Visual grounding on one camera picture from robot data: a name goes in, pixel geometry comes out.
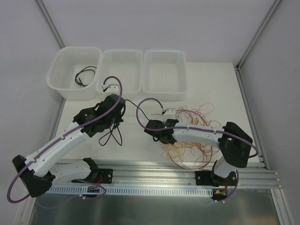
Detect aluminium frame post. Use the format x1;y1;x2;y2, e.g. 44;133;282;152
234;0;284;154
34;0;66;49

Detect middle white mesh basket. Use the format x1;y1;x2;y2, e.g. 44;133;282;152
96;49;143;98

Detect white slotted cable duct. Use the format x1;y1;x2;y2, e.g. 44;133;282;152
47;185;213;197

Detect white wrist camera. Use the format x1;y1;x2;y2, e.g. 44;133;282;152
101;84;120;93
162;108;176;117

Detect right white mesh basket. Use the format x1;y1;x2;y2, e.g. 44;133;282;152
142;49;188;101

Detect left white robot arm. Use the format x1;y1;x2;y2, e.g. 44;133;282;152
12;94;126;197

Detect left white solid basket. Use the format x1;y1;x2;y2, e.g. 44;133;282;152
46;46;102;101

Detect left aluminium frame post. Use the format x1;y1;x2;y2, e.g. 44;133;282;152
34;0;66;49

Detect aluminium mounting rail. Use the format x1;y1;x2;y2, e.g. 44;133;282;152
94;159;283;189

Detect right aluminium frame post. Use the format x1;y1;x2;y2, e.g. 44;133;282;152
234;0;284;154

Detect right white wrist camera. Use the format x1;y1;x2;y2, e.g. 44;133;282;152
162;108;176;117

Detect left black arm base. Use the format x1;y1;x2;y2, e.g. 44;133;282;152
97;169;113;184

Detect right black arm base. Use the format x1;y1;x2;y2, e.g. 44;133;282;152
195;171;214;186

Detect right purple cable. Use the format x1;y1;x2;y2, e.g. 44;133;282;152
136;97;258;158

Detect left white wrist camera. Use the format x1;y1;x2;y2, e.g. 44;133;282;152
101;84;120;93

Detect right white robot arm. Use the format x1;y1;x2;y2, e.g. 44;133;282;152
144;119;254;187

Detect white mesh basket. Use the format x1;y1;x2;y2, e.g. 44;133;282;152
96;49;143;98
142;49;188;101

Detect thin coloured wires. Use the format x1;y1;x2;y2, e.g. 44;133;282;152
151;103;223;171

